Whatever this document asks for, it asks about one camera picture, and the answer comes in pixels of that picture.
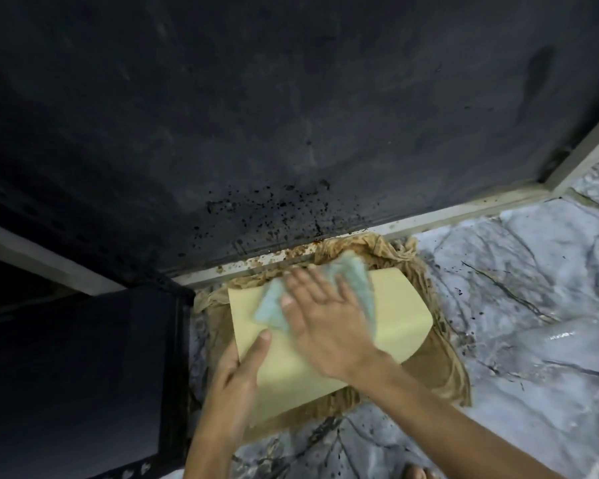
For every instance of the person's left thumb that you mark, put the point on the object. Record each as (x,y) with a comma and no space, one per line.
(256,351)

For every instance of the person's right hand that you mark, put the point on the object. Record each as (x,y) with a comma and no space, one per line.
(337,339)

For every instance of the person's right thumb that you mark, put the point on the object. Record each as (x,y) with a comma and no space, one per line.
(292,314)

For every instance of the light blue cleaning cloth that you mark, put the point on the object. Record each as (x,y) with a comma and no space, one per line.
(272,309)

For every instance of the black cabinet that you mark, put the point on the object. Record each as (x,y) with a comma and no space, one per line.
(80,384)

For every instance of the person's foot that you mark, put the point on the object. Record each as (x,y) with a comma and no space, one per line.
(419,473)

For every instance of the person's left hand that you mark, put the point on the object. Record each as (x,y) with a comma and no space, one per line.
(229,394)

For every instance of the person's left forearm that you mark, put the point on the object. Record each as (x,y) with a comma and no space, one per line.
(207,456)

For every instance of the pale yellow card sheet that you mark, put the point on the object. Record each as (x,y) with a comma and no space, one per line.
(289,374)

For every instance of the person's right forearm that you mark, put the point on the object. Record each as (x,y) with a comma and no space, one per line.
(444,433)

